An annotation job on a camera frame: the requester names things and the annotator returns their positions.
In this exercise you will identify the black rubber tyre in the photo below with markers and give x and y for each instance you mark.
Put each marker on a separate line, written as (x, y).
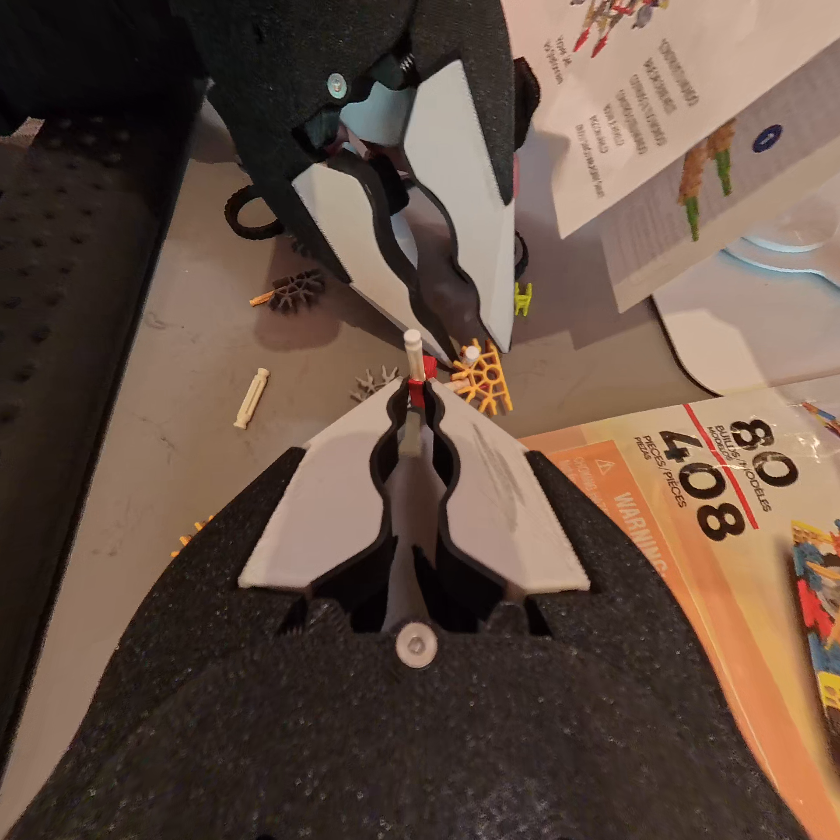
(233, 220)

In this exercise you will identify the lime green toy clip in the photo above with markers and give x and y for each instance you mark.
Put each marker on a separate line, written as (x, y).
(523, 298)

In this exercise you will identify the colourful construction toy bag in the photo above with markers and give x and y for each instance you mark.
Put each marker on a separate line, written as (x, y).
(656, 590)

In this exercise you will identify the red and yellow connector cluster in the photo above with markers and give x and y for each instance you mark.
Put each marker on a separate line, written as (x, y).
(489, 387)

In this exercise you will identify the short white toy rod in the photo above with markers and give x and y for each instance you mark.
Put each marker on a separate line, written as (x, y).
(251, 399)

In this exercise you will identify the grey connector with yellow rod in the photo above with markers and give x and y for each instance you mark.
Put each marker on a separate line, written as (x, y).
(298, 292)

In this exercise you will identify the yellow half-round connector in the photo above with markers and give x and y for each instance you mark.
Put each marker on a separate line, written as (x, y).
(187, 538)

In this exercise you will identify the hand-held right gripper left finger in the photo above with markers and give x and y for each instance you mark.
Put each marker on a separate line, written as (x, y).
(321, 518)

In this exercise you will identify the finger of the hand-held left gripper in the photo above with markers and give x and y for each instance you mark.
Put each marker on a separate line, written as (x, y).
(459, 164)
(348, 223)

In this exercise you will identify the red corner connector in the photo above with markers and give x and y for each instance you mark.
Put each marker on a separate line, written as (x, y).
(417, 387)

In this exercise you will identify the short yellow toy rod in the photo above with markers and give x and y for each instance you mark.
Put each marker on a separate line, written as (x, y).
(262, 300)

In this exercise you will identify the instruction sheet with model pictures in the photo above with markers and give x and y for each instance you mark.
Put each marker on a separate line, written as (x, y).
(623, 79)

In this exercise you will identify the person's left forearm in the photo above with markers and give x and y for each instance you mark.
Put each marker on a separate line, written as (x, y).
(79, 46)

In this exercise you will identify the grey toy wheel with tyre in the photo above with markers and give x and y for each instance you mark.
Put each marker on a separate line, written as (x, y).
(522, 256)

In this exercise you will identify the dark dotted surface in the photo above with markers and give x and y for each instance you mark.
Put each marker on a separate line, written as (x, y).
(65, 328)

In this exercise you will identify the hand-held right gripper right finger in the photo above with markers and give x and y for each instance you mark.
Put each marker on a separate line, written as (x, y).
(512, 518)

